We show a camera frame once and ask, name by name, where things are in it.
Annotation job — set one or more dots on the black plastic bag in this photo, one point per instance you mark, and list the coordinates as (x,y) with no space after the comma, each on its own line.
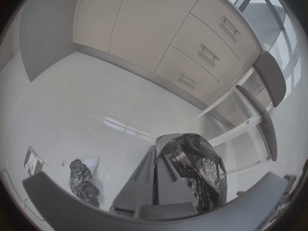
(207,172)

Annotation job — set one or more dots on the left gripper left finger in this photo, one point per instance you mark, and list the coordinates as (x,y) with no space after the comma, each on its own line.
(139,189)

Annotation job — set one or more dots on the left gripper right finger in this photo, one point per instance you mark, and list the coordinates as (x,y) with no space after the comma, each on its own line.
(168,189)

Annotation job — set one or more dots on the beige cabinet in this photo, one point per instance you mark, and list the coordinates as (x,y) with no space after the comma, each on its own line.
(144,32)

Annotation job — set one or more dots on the white chair with grey cushions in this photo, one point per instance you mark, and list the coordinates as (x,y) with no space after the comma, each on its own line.
(272,76)

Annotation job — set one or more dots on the crumpled black plastic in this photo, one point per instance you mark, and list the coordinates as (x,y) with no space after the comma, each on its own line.
(81,182)

